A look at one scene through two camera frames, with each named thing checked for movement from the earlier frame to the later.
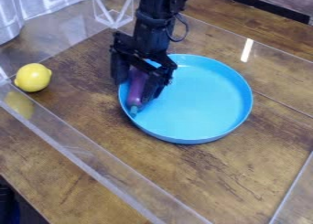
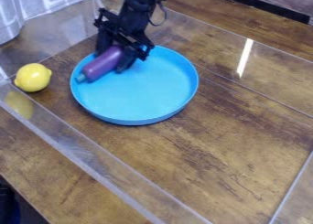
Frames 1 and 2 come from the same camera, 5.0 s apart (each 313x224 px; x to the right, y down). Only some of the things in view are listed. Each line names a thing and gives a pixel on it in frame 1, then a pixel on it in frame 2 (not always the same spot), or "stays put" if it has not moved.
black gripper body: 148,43 → 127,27
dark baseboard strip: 267,6 stays put
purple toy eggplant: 136,83 → 103,65
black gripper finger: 159,79 → 128,58
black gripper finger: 120,63 → 106,40
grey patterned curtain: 20,5 stays put
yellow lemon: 33,77 stays put
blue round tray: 203,105 → 144,95
